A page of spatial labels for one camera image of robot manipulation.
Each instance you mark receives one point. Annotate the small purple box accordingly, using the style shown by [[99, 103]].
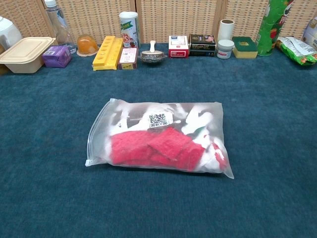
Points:
[[55, 57]]

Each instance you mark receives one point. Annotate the orange jelly cup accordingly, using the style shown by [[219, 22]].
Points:
[[86, 44]]

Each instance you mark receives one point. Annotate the green chips can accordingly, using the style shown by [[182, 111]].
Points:
[[271, 29]]

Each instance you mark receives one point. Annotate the translucent frosted zip bag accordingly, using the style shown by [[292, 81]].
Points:
[[104, 124]]

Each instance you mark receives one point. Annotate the woven folding screen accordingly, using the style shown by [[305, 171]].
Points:
[[173, 17]]

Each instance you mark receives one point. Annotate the white rice spoon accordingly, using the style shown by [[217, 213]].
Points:
[[153, 45]]

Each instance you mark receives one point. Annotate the white green printed canister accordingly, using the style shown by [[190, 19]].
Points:
[[128, 27]]

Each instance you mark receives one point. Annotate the white round jar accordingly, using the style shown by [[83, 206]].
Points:
[[225, 49]]

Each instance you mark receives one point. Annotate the black printed box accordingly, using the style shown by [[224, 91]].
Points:
[[201, 44]]

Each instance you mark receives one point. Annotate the green white snack bag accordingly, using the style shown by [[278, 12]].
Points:
[[294, 49]]

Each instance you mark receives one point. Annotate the red white small box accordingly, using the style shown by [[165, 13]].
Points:
[[178, 44]]

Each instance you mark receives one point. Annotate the maroon pink flat box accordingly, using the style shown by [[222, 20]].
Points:
[[127, 58]]

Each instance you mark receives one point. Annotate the white rounded kitchen appliance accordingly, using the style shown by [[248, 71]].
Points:
[[7, 32]]

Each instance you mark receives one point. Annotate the dark patterned bowl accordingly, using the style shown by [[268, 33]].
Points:
[[152, 59]]

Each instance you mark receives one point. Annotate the white paper roll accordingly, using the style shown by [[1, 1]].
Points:
[[226, 29]]

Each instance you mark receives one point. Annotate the clear plastic water bottle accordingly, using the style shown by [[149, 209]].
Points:
[[58, 24]]

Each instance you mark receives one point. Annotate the yellow plastic egg tray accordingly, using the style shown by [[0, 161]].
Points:
[[106, 54]]

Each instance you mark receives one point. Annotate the green yellow sponge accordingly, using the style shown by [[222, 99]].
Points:
[[244, 47]]

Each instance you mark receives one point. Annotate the red white black patterned clothes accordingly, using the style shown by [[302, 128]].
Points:
[[133, 148]]

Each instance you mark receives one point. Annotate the beige lidded lunch box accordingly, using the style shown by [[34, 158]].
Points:
[[24, 52]]

